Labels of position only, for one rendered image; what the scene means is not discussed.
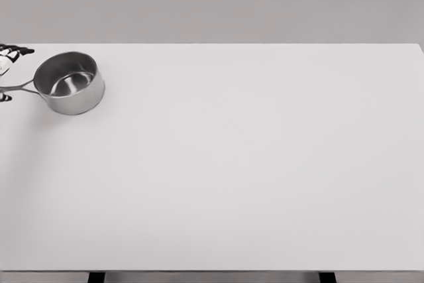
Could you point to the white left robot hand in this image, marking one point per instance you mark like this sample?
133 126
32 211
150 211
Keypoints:
7 55

